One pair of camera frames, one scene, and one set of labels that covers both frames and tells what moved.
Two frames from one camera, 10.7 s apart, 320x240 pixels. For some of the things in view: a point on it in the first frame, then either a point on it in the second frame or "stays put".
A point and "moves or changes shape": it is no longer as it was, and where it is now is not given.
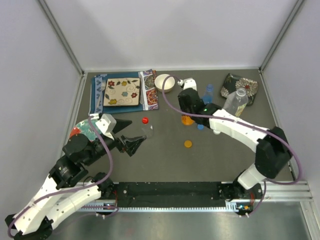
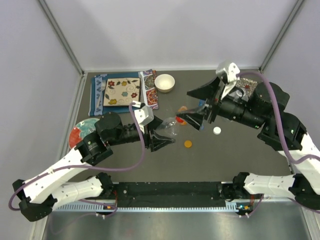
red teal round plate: (84, 127) stays put
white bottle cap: (216, 132) stays put
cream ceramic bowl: (169, 83) stays put
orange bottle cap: (188, 143) stays put
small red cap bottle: (147, 129) moves or changes shape
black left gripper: (132, 144) to (155, 143)
